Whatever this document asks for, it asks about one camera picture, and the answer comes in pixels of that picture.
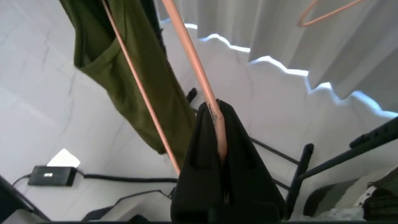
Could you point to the black clothes rack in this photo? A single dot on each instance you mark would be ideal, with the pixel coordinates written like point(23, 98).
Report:
point(298, 180)

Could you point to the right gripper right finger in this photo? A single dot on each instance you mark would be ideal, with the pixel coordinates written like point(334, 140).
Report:
point(248, 180)

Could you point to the white curtain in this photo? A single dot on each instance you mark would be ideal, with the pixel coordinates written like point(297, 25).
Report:
point(311, 31)

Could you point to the heap of clothes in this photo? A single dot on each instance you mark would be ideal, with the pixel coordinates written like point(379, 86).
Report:
point(382, 202)

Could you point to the green garment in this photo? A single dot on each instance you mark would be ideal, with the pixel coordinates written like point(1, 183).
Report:
point(161, 93)

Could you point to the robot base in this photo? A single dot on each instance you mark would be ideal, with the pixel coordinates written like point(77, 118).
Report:
point(12, 199)

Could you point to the black power adapter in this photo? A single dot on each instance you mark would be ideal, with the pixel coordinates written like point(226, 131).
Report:
point(51, 175)

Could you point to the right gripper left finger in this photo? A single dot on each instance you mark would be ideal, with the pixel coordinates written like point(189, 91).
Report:
point(199, 174)

